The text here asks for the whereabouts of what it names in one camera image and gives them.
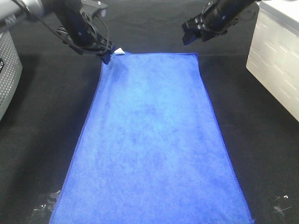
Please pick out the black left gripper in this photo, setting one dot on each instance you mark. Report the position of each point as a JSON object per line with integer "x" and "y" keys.
{"x": 78, "y": 31}

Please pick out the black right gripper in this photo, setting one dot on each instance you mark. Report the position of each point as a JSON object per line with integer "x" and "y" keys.
{"x": 214, "y": 20}

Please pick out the blue microfiber towel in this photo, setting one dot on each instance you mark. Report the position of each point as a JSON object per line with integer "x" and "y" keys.
{"x": 151, "y": 150}

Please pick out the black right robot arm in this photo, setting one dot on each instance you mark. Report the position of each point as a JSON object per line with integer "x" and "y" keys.
{"x": 247, "y": 3}

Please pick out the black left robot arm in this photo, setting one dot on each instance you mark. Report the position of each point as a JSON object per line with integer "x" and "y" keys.
{"x": 14, "y": 11}

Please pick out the white slotted box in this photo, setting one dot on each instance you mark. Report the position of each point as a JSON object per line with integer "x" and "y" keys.
{"x": 273, "y": 57}

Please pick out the grey perforated basket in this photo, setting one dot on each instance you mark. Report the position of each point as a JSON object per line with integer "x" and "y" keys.
{"x": 10, "y": 71}

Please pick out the black table cloth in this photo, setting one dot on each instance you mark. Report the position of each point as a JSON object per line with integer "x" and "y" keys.
{"x": 42, "y": 124}

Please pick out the left clear tape strip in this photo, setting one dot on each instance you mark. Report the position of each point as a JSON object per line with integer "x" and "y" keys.
{"x": 47, "y": 202}

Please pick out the clear tape strip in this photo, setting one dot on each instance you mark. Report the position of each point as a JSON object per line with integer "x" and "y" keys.
{"x": 47, "y": 202}
{"x": 280, "y": 205}

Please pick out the right clear tape strip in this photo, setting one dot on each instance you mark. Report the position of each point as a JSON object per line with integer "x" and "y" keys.
{"x": 280, "y": 205}

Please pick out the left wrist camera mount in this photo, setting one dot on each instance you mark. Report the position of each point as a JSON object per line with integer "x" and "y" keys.
{"x": 95, "y": 7}

